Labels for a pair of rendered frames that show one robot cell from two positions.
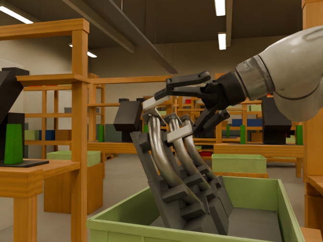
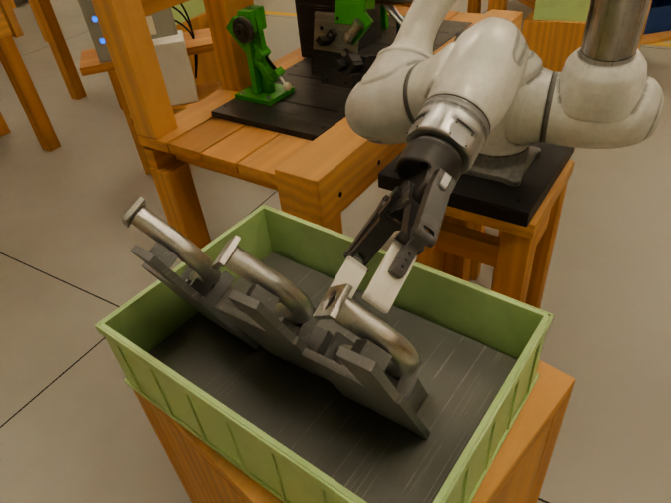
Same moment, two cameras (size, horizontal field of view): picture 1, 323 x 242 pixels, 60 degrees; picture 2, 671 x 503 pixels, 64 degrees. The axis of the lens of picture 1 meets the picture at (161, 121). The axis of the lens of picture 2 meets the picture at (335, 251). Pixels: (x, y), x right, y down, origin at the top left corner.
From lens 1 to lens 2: 80 cm
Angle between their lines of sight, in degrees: 74
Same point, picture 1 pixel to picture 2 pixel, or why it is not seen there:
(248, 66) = (470, 130)
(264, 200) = (255, 249)
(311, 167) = (156, 123)
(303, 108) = not seen: hidden behind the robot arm
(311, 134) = (138, 61)
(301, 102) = not seen: hidden behind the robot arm
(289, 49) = (510, 86)
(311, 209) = (177, 190)
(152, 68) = not seen: outside the picture
